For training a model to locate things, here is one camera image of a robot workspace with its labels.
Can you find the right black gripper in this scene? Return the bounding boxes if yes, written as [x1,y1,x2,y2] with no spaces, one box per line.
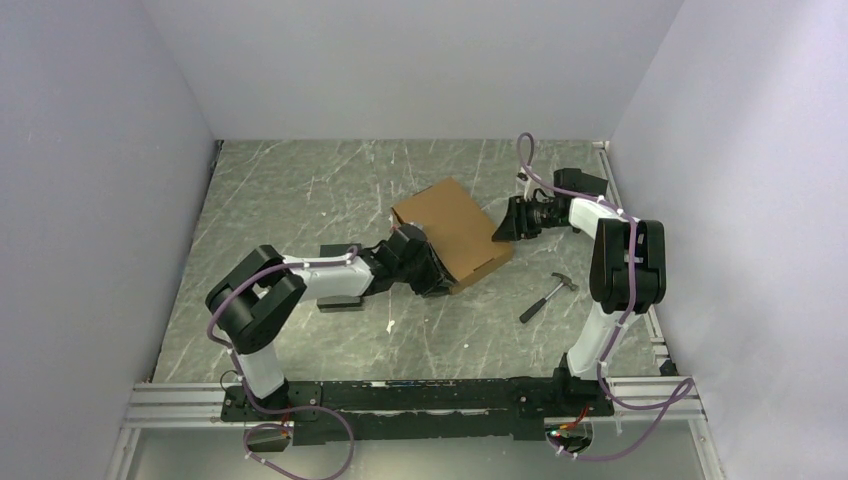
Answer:
[490,196,564,243]

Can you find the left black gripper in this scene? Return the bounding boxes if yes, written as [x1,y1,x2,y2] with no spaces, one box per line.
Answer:
[395,242,459,298]

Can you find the brown cardboard box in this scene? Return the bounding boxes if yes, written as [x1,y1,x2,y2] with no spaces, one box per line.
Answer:
[392,177,514,295]

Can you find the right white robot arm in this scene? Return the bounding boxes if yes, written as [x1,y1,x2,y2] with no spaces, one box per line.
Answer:
[492,168,667,415]

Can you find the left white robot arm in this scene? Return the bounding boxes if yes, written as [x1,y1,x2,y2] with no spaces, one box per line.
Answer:
[205,224,456,420]

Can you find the black square box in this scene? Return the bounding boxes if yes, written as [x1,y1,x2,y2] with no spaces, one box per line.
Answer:
[576,172,608,197]

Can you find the black rectangular block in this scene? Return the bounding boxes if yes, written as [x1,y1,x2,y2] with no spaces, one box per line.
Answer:
[316,244,364,313]

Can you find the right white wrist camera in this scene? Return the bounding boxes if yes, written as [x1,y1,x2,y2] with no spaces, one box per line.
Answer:
[516,170,536,196]

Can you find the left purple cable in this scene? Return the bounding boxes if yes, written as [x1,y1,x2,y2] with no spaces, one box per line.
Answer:
[206,245,358,480]

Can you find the black handled claw hammer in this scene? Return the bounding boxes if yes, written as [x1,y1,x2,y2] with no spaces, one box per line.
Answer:
[519,272,579,324]

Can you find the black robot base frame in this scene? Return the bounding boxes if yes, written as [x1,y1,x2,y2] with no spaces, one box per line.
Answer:
[221,368,609,446]

